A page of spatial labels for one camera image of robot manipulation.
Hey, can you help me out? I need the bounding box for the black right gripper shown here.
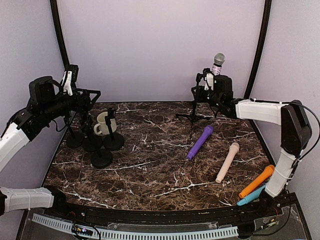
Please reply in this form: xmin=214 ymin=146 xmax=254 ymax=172
xmin=192 ymin=85 xmax=223 ymax=108

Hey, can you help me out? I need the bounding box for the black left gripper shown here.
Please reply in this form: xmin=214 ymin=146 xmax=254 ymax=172
xmin=42 ymin=87 xmax=101 ymax=122

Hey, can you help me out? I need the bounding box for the black tripod mic stand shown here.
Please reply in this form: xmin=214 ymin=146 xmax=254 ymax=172
xmin=175 ymin=73 xmax=212 ymax=138

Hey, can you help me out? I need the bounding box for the purple toy microphone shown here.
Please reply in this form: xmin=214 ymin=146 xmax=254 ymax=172
xmin=186 ymin=125 xmax=214 ymax=161

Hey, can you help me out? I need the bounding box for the silver glitter microphone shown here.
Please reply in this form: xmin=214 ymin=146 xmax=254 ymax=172
xmin=211 ymin=53 xmax=226 ymax=76

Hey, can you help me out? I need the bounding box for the black round-base blue mic stand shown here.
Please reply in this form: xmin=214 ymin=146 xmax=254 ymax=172
xmin=80 ymin=112 xmax=102 ymax=153

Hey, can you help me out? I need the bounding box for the black round-base orange mic stand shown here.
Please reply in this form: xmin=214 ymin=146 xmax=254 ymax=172
xmin=63 ymin=112 xmax=85 ymax=149

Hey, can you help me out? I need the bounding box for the black round-base purple mic stand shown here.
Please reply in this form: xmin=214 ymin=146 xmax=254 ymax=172
xmin=103 ymin=107 xmax=125 ymax=151

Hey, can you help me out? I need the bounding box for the black round-base pink mic stand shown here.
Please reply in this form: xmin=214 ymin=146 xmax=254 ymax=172
xmin=90 ymin=136 xmax=113 ymax=169

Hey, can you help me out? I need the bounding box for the pink toy microphone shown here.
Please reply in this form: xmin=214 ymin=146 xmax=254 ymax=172
xmin=215 ymin=142 xmax=240 ymax=184

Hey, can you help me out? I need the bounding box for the orange toy microphone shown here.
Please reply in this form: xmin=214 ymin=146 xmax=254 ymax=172
xmin=238 ymin=164 xmax=275 ymax=199

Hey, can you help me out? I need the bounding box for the blue toy microphone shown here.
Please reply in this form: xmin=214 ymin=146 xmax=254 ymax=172
xmin=236 ymin=184 xmax=266 ymax=206

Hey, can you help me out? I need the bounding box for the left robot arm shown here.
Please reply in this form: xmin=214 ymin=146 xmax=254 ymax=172
xmin=0 ymin=76 xmax=101 ymax=218

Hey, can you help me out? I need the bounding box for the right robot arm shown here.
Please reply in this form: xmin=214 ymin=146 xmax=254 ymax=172
xmin=191 ymin=72 xmax=312 ymax=198

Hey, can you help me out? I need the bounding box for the cream ceramic mug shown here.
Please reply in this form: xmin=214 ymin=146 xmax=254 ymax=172
xmin=93 ymin=112 xmax=117 ymax=136

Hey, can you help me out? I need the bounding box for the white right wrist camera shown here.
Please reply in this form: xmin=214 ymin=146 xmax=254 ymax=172
xmin=202 ymin=68 xmax=214 ymax=91

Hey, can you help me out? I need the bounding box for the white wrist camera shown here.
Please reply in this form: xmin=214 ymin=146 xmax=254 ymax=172
xmin=60 ymin=64 xmax=79 ymax=96
xmin=202 ymin=68 xmax=214 ymax=91

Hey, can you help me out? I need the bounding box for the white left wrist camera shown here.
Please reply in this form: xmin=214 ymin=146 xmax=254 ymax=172
xmin=60 ymin=64 xmax=79 ymax=96

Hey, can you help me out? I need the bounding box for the black left corner post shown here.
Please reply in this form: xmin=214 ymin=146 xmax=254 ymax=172
xmin=49 ymin=0 xmax=82 ymax=108

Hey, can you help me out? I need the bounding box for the black corner post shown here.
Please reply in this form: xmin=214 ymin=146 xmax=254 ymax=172
xmin=243 ymin=0 xmax=273 ymax=100
xmin=49 ymin=0 xmax=82 ymax=108

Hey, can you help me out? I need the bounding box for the black right corner post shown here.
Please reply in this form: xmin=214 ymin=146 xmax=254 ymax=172
xmin=243 ymin=0 xmax=273 ymax=100

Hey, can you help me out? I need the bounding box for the white slotted cable duct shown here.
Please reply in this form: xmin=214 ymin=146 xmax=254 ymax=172
xmin=31 ymin=213 xmax=239 ymax=240

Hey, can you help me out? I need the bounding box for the black front frame rail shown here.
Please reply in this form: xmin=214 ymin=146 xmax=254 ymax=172
xmin=24 ymin=194 xmax=296 ymax=231

